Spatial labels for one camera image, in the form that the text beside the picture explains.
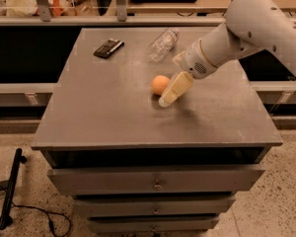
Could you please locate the clear plastic water bottle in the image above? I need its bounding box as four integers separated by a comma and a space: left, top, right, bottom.
147, 28, 180, 62

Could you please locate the black floor cable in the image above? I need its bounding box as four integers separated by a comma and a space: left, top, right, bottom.
0, 178, 73, 237

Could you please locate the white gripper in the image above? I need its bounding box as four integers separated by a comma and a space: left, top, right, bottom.
159, 39, 217, 108

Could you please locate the top grey drawer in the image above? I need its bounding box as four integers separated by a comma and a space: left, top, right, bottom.
48, 164, 264, 196

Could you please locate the grey drawer cabinet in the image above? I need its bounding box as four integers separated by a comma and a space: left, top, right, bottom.
30, 26, 284, 234

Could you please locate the grey metal railing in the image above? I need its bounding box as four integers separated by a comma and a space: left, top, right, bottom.
0, 0, 232, 27

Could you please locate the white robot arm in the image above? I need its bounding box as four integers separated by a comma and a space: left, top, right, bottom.
159, 0, 296, 108

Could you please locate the black chocolate bar package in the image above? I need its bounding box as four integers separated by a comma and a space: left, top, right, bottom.
94, 39, 124, 59

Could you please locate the bottom grey drawer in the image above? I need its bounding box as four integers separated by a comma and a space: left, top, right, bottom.
88, 215, 219, 233

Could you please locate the grey drawer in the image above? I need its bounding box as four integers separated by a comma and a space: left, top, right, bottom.
88, 215, 219, 233
48, 164, 264, 196
74, 196, 235, 217

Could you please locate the middle grey drawer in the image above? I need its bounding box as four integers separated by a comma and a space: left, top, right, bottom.
74, 196, 235, 217

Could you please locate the orange fruit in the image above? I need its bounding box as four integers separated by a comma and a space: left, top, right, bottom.
151, 75, 170, 96

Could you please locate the black stand leg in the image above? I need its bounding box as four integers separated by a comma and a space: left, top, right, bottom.
0, 148, 27, 230

